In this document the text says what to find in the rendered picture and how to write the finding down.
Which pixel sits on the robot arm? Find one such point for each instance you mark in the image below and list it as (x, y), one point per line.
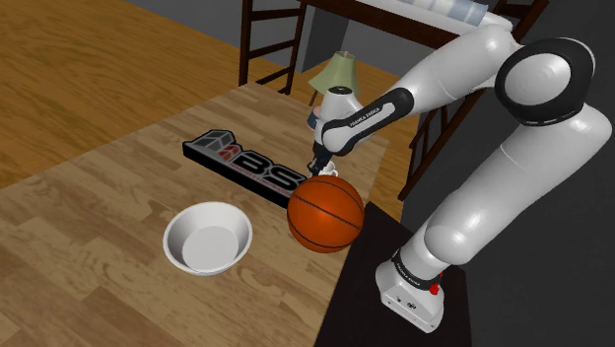
(485, 192)

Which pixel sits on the white bowl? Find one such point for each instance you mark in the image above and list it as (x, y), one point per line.
(207, 239)

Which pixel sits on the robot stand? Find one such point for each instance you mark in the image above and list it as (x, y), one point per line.
(375, 288)

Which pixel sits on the dark wooden loft bed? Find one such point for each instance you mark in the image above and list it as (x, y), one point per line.
(432, 24)

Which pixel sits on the orange basketball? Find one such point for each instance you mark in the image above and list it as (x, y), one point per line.
(326, 214)

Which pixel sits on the white cup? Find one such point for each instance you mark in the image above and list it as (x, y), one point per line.
(330, 169)

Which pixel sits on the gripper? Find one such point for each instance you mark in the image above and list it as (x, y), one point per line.
(318, 160)

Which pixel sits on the black sign with lettering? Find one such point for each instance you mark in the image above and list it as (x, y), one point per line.
(250, 161)

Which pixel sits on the green shade table lamp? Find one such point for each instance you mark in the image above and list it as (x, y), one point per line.
(338, 72)

